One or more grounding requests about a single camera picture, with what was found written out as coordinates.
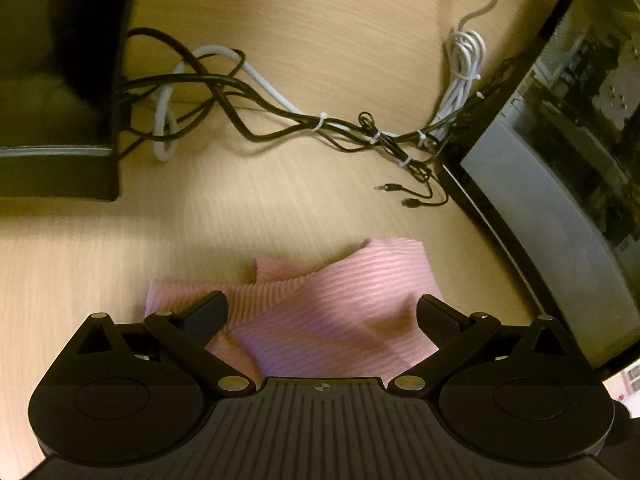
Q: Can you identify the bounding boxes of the black audio jack cables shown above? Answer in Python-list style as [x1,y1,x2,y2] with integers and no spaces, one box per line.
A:
[375,167,449,209]

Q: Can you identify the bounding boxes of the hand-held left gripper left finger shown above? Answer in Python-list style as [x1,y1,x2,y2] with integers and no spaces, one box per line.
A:
[47,291,256,397]

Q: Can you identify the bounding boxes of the white looped cable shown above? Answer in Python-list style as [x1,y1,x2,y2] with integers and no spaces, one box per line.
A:
[152,44,303,162]

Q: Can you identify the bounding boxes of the black curved monitor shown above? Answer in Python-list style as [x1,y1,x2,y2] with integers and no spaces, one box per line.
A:
[0,0,143,203]

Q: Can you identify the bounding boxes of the pink knit sweater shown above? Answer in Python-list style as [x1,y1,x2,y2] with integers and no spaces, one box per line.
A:
[142,237,446,381]

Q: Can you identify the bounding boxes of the black cable bundle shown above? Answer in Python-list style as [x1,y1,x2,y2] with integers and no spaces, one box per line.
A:
[112,27,521,171]

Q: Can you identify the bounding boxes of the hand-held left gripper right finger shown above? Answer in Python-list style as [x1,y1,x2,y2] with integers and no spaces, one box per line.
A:
[389,294,601,397]

